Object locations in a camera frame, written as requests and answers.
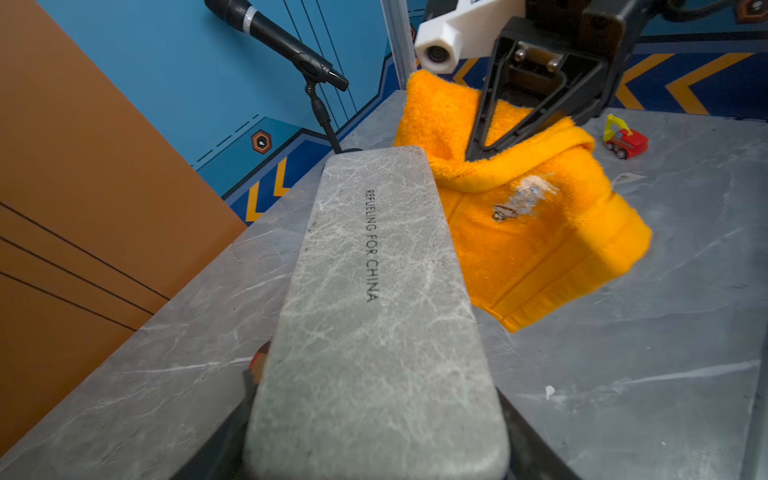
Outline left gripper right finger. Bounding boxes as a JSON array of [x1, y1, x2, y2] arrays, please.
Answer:
[[497, 390, 580, 480]]

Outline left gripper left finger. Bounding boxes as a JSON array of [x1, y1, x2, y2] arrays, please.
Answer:
[[171, 395, 254, 480]]

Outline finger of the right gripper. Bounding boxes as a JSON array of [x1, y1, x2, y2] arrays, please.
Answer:
[[465, 35, 606, 162]]

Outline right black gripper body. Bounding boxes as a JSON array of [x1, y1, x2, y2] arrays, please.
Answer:
[[491, 1, 660, 114]]

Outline orange fluffy cloth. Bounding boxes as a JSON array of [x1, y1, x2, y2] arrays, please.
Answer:
[[395, 70, 652, 332]]

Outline grey rectangular eyeglass case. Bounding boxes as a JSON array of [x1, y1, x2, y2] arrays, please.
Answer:
[[243, 146, 510, 479]]

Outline red yellow small toy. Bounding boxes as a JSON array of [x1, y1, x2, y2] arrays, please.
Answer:
[[602, 114, 649, 160]]

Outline black microphone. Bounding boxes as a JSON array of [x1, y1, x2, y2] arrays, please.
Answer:
[[204, 0, 349, 91]]

